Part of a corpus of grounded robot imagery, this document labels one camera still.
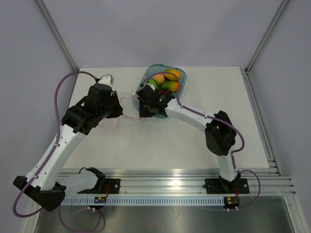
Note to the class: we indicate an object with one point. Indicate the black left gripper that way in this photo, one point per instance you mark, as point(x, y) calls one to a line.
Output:
point(119, 109)

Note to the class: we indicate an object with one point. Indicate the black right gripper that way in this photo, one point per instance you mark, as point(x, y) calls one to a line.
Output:
point(143, 114)

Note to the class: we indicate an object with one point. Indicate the orange toy peach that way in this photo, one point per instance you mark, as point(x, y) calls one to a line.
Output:
point(159, 78)

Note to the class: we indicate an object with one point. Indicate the toy mango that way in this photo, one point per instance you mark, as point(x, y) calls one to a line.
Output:
point(171, 86)
point(172, 74)

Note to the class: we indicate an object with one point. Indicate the teal plastic tray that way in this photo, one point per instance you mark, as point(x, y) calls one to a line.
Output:
point(166, 105)

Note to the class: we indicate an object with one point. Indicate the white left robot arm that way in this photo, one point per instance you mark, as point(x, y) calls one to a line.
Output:
point(41, 183)

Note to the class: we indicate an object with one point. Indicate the purple toy grape bunch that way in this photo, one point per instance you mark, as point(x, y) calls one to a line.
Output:
point(163, 92)

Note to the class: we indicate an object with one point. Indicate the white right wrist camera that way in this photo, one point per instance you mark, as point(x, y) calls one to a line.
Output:
point(149, 86)

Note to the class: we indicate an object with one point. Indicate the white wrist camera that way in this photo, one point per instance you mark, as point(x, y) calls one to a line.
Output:
point(149, 86)
point(106, 79)

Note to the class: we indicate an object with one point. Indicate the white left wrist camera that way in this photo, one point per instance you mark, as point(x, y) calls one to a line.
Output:
point(106, 79)

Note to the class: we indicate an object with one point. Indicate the white slotted cable duct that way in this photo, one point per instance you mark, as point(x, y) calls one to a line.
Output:
point(143, 201)

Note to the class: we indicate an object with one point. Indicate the right aluminium frame post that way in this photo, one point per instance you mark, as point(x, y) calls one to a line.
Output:
point(267, 35)

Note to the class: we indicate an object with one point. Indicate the aluminium frame post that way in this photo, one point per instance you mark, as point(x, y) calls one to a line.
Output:
point(56, 34)
point(267, 35)

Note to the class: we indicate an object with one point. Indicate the left aluminium frame post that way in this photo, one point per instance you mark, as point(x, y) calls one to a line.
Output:
point(56, 34)

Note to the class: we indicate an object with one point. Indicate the aluminium rail base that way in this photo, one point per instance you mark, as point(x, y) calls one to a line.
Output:
point(190, 182)

